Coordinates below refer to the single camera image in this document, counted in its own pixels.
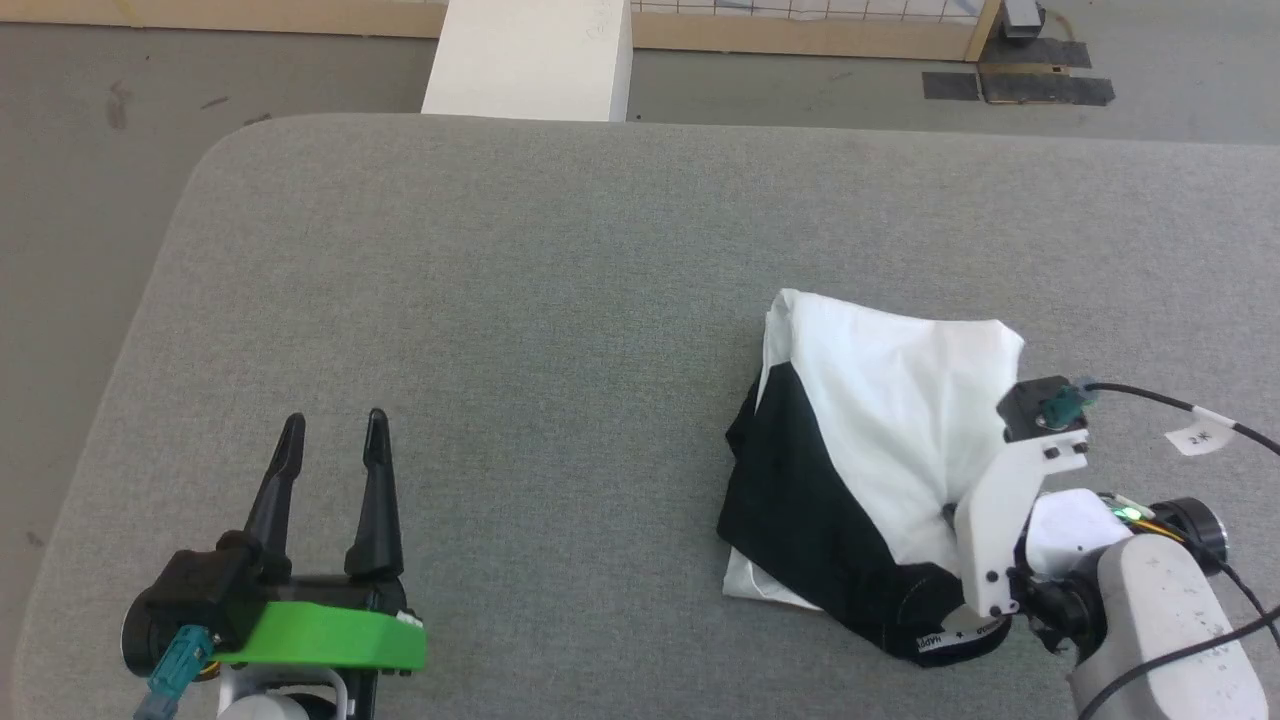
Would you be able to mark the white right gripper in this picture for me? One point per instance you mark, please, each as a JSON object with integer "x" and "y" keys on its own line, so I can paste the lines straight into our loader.
{"x": 1010, "y": 510}

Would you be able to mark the lemon print partition screen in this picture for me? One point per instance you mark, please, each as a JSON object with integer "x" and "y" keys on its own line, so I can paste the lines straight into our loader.
{"x": 800, "y": 35}

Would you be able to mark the black and white t-shirt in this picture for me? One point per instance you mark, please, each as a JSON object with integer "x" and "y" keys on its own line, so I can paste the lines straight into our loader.
{"x": 880, "y": 430}

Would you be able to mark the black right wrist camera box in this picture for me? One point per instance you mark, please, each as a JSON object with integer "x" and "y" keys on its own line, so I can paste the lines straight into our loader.
{"x": 1030, "y": 405}

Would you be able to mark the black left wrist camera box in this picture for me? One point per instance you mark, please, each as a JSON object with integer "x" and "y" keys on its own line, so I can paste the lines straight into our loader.
{"x": 200, "y": 590}

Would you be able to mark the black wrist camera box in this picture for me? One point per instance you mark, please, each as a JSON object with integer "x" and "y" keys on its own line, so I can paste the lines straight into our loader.
{"x": 1030, "y": 405}
{"x": 200, "y": 590}

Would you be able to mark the grey metal partition foot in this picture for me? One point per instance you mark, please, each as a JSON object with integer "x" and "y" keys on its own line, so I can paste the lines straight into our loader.
{"x": 1022, "y": 18}

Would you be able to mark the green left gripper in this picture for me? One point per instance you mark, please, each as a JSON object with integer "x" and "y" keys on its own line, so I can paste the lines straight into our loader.
{"x": 320, "y": 635}

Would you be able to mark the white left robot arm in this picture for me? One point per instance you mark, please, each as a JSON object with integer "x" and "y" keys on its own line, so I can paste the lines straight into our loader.
{"x": 290, "y": 695}

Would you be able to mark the small black floor plate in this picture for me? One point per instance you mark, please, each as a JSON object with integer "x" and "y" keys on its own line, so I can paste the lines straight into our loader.
{"x": 950, "y": 86}

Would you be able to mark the white rectangular box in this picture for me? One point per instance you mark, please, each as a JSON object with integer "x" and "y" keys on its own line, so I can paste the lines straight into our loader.
{"x": 530, "y": 55}

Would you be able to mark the large black floor plate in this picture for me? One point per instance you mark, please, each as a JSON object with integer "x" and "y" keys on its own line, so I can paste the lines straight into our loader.
{"x": 1050, "y": 85}

